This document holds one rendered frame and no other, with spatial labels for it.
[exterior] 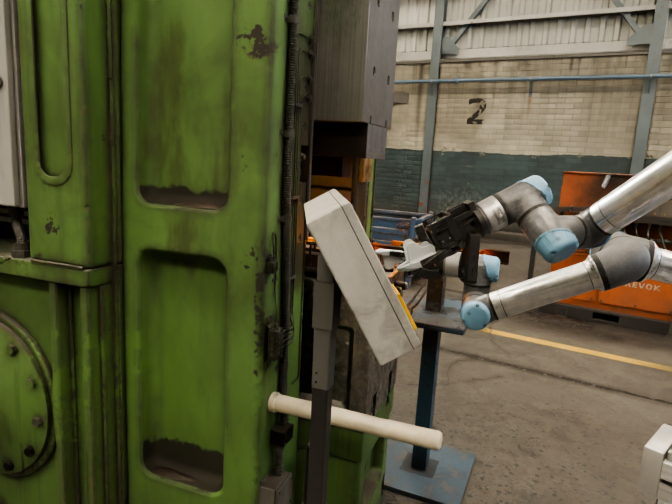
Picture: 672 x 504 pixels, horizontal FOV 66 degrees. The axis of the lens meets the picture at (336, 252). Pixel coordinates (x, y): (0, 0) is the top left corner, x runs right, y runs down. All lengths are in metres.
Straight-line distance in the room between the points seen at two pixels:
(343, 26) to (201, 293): 0.80
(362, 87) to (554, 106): 7.73
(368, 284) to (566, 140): 8.22
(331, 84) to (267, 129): 0.30
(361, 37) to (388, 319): 0.82
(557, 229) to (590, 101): 7.91
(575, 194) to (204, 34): 3.95
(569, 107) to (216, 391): 8.08
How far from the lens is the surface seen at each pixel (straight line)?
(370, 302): 0.88
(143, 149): 1.47
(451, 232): 1.13
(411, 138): 9.65
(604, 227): 1.22
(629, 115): 8.96
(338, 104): 1.45
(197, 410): 1.58
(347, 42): 1.47
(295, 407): 1.40
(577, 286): 1.42
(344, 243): 0.85
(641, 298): 4.98
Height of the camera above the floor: 1.27
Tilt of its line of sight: 10 degrees down
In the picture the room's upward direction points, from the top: 3 degrees clockwise
